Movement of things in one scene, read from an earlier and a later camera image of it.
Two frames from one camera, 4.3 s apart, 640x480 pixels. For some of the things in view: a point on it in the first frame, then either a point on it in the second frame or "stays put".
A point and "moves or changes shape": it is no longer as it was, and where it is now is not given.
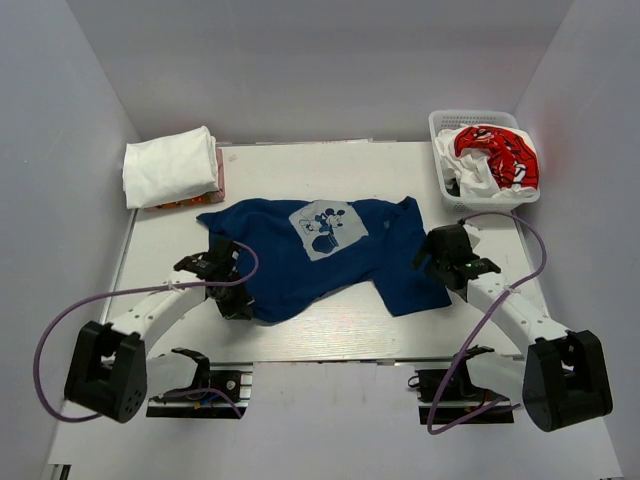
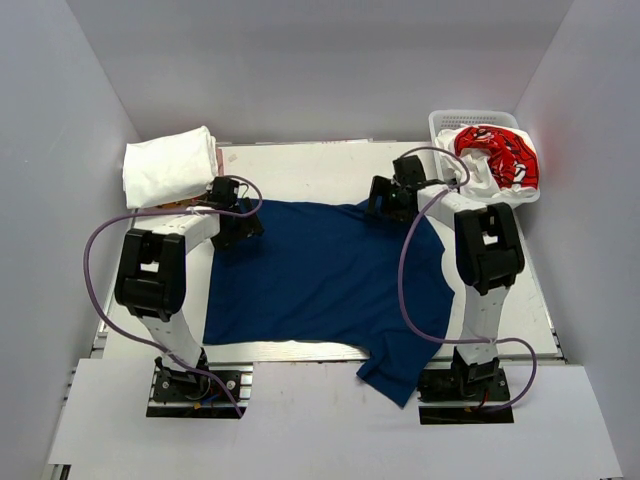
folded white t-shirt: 171,167 stays put
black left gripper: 240,308 → 250,226
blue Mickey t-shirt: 311,252 moves or changes shape
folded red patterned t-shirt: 208,198 stays put
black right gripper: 428,248 → 382,186
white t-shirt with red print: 489,162 stays put
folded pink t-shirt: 219,195 stays put
